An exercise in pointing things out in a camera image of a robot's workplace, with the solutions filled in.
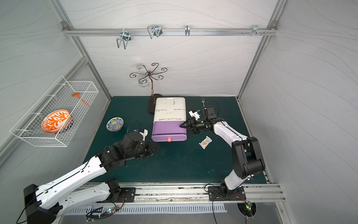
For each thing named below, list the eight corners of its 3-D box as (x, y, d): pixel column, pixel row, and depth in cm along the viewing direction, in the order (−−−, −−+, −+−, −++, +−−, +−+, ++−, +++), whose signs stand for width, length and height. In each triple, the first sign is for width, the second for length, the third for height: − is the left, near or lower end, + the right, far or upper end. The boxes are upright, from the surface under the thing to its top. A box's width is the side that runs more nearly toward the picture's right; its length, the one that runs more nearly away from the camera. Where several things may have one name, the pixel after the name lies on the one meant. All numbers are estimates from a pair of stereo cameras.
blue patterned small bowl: (107, 131, 100) (104, 128, 97) (112, 120, 107) (109, 116, 104) (121, 131, 100) (118, 128, 97) (124, 120, 107) (123, 116, 104)
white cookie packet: (198, 144, 95) (199, 143, 93) (206, 137, 99) (206, 135, 97) (204, 149, 93) (204, 148, 91) (211, 141, 97) (212, 139, 95)
